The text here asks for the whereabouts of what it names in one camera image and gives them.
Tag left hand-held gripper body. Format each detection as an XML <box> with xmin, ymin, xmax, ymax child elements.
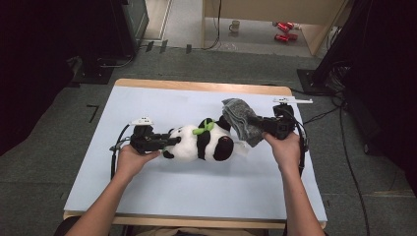
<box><xmin>129</xmin><ymin>115</ymin><xmax>165</xmax><ymax>155</ymax></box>

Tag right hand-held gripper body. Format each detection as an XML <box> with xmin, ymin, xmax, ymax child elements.
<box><xmin>269</xmin><ymin>95</ymin><xmax>315</xmax><ymax>141</ymax></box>

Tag panda plush toy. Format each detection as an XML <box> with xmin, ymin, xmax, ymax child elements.
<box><xmin>161</xmin><ymin>115</ymin><xmax>251</xmax><ymax>163</ymax></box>

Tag grey fluffy towel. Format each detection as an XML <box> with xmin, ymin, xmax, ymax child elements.
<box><xmin>221</xmin><ymin>97</ymin><xmax>268</xmax><ymax>148</ymax></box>

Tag person's left hand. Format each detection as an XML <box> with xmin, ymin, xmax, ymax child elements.
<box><xmin>115</xmin><ymin>143</ymin><xmax>162</xmax><ymax>181</ymax></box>

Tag person's right hand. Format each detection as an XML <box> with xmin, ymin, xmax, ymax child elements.
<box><xmin>261</xmin><ymin>131</ymin><xmax>303</xmax><ymax>175</ymax></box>

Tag light blue table mat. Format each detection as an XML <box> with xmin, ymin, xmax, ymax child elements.
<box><xmin>63</xmin><ymin>86</ymin><xmax>328</xmax><ymax>223</ymax></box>

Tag wooden table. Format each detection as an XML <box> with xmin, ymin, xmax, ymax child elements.
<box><xmin>62</xmin><ymin>78</ymin><xmax>328</xmax><ymax>230</ymax></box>

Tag black corner tape mark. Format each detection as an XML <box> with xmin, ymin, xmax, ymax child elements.
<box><xmin>86</xmin><ymin>104</ymin><xmax>100</xmax><ymax>124</ymax></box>

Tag black stand with base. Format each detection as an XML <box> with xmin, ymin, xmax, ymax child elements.
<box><xmin>296</xmin><ymin>0</ymin><xmax>373</xmax><ymax>96</ymax></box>

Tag person's beige clothing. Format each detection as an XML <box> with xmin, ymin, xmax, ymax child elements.
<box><xmin>134</xmin><ymin>227</ymin><xmax>268</xmax><ymax>236</ymax></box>

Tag black cabinet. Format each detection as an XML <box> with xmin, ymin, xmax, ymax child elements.
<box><xmin>110</xmin><ymin>0</ymin><xmax>150</xmax><ymax>57</ymax></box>

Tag light wooden desk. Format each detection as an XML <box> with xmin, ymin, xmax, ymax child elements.
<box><xmin>201</xmin><ymin>0</ymin><xmax>349</xmax><ymax>57</ymax></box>

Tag black curtain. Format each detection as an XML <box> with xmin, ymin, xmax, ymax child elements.
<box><xmin>340</xmin><ymin>0</ymin><xmax>417</xmax><ymax>198</ymax></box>
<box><xmin>0</xmin><ymin>0</ymin><xmax>114</xmax><ymax>156</ymax></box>

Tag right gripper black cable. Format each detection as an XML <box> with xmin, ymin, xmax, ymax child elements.
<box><xmin>285</xmin><ymin>107</ymin><xmax>310</xmax><ymax>179</ymax></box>

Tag short black floor cable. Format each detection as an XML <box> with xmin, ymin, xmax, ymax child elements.
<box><xmin>302</xmin><ymin>105</ymin><xmax>343</xmax><ymax>126</ymax></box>

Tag black flat base plate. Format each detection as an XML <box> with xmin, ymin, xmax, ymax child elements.
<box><xmin>72</xmin><ymin>56</ymin><xmax>116</xmax><ymax>86</ymax></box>

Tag long black floor cable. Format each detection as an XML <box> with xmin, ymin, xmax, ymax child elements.
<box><xmin>337</xmin><ymin>97</ymin><xmax>372</xmax><ymax>236</ymax></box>

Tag black hanging cable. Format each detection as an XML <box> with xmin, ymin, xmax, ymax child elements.
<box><xmin>200</xmin><ymin>0</ymin><xmax>222</xmax><ymax>51</ymax></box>

